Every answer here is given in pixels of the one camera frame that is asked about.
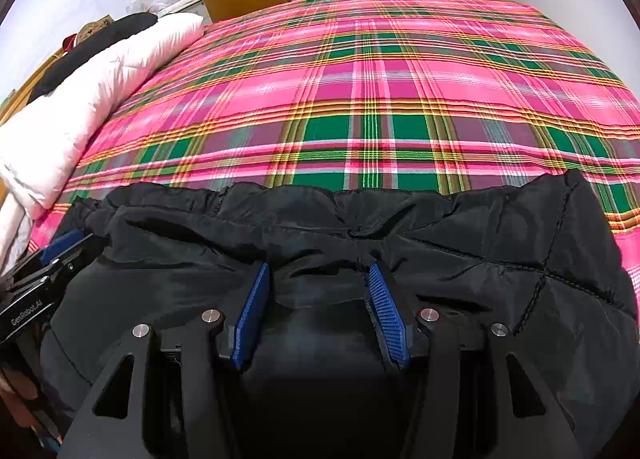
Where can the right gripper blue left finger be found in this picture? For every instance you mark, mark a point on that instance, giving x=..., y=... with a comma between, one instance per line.
x=242, y=315

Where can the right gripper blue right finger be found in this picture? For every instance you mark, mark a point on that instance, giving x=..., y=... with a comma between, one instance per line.
x=396, y=310

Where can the black puffer jacket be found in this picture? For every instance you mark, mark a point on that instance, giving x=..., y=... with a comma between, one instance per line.
x=531, y=320

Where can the left hand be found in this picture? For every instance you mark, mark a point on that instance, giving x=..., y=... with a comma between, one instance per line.
x=16, y=391

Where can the wooden headboard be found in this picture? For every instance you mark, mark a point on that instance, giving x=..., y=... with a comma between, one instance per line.
x=18, y=99

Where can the pink plaid bed sheet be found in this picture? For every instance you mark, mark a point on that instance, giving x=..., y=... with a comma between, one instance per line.
x=444, y=95

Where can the black pillow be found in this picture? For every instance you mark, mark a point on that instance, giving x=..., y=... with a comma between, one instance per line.
x=92, y=39

